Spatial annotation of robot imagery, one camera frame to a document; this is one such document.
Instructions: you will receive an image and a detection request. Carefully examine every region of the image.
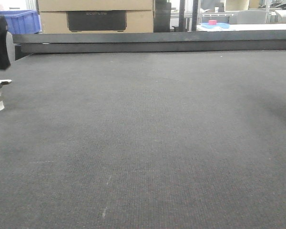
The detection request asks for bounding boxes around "upper cardboard box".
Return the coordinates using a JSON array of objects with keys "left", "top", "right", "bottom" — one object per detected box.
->
[{"left": 38, "top": 0, "right": 154, "bottom": 12}]

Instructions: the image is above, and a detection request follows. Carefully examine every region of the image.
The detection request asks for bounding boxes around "cardboard box with black print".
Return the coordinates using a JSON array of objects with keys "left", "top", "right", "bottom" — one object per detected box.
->
[{"left": 40, "top": 10, "right": 153, "bottom": 34}]

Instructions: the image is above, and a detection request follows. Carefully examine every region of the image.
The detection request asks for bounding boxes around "black conveyor belt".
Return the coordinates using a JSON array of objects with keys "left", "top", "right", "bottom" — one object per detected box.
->
[{"left": 0, "top": 50, "right": 286, "bottom": 229}]

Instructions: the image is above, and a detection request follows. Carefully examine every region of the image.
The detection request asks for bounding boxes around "grey office chair left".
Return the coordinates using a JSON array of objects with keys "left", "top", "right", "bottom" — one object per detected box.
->
[{"left": 6, "top": 32, "right": 15, "bottom": 63}]

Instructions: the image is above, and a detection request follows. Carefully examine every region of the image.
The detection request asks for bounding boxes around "blue plastic crate background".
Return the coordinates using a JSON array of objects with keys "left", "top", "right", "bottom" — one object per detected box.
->
[{"left": 0, "top": 10, "right": 41, "bottom": 34}]

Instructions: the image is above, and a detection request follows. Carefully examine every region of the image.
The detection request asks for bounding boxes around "black panel behind boxes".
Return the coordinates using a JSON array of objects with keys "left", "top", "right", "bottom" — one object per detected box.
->
[{"left": 153, "top": 0, "right": 171, "bottom": 32}]

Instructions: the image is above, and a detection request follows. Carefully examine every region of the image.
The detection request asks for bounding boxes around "pink cube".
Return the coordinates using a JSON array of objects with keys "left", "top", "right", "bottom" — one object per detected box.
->
[{"left": 208, "top": 20, "right": 217, "bottom": 26}]

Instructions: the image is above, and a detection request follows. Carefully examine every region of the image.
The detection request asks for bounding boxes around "blue tray on white table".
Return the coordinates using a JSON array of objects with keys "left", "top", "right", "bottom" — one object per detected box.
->
[{"left": 200, "top": 22, "right": 230, "bottom": 29}]

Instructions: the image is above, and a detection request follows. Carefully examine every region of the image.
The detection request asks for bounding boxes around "white table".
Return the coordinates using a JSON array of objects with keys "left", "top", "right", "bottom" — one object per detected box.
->
[{"left": 196, "top": 23, "right": 286, "bottom": 31}]

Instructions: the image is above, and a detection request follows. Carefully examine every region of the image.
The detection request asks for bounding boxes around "grey office chair background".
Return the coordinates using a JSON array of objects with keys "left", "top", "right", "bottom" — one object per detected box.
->
[{"left": 236, "top": 10, "right": 266, "bottom": 24}]

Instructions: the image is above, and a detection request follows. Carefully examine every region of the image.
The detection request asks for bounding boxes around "black conveyor end frame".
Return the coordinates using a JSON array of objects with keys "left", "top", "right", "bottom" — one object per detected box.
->
[{"left": 13, "top": 30, "right": 286, "bottom": 54}]

